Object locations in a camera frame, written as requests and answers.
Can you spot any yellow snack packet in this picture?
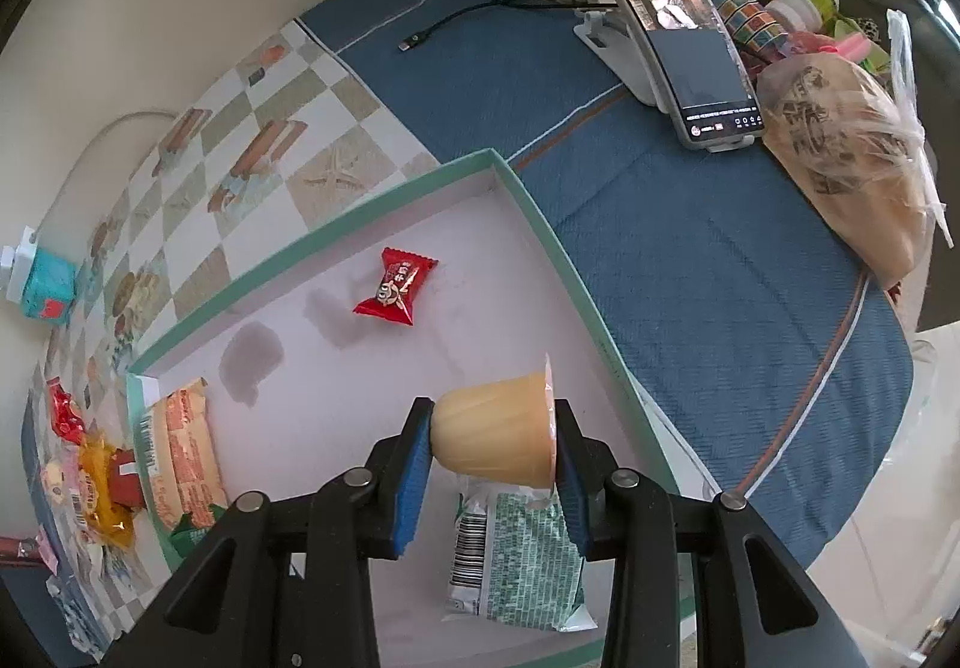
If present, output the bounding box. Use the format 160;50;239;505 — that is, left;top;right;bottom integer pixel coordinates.
75;435;136;549

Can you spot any teal tin box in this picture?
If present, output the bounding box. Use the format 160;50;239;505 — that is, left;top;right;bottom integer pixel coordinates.
19;248;80;324

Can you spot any colourful patterned roll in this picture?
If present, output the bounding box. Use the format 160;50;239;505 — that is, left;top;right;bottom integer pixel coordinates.
694;0;788;65

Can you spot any small red candy packet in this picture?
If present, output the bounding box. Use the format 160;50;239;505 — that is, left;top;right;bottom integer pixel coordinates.
352;248;440;328

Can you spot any smartphone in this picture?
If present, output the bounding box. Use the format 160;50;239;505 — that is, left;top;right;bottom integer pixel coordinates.
585;0;766;151

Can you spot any white green snack packet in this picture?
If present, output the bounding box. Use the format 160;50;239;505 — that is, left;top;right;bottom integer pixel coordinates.
442;477;597;631

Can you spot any orange long snack packet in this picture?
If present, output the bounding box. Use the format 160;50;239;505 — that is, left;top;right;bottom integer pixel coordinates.
135;377;230;534

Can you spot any yellow jelly cup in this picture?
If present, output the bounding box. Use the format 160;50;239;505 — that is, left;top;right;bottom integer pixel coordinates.
433;353;560;493

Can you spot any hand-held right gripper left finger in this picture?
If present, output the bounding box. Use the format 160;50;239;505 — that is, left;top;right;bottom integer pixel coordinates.
97;396;436;668

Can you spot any dark green snack packet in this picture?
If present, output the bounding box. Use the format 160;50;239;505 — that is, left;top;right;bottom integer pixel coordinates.
169;501;230;556

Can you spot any dark red snack box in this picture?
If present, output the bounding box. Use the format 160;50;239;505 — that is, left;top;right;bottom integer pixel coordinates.
112;450;147;508

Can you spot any pink snack packet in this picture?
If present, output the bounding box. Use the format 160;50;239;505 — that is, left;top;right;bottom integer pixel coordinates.
41;462;83;508

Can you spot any white green jar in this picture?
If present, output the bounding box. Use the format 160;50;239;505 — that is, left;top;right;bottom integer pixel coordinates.
772;0;837;31

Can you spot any thin white cable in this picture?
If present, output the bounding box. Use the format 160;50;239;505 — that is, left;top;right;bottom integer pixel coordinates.
45;109;181;234

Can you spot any white phone stand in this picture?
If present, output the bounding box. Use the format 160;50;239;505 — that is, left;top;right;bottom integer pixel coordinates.
574;0;755;157

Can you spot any red snack packet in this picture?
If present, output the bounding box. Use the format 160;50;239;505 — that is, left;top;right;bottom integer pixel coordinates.
46;379;87;444

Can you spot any bread in plastic bag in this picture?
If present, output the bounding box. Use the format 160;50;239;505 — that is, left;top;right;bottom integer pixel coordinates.
757;8;950;290

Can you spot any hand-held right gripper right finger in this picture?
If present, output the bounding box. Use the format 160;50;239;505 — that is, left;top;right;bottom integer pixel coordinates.
551;398;871;668

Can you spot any green rimmed cardboard box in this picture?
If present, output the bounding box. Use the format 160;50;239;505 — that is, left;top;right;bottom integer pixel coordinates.
124;148;721;668

